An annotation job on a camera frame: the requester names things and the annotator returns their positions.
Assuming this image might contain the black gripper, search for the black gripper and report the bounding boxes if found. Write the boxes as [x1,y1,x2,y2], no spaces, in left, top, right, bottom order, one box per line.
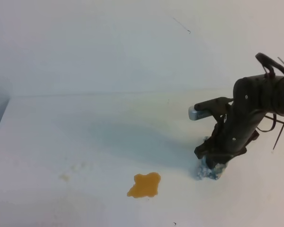
[195,112,260,168]

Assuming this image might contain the blue striped rag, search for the blue striped rag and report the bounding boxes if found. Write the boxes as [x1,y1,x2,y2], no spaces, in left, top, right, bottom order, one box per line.
[194,136,228,181]

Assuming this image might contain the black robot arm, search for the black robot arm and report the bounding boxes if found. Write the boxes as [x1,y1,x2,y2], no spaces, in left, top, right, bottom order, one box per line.
[194,75,284,169]

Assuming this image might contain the orange coffee stain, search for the orange coffee stain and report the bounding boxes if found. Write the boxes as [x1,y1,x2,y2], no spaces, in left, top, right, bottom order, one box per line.
[127,172,161,198]

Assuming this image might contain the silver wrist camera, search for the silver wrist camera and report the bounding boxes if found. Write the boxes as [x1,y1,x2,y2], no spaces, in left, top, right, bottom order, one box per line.
[188,96,234,122]

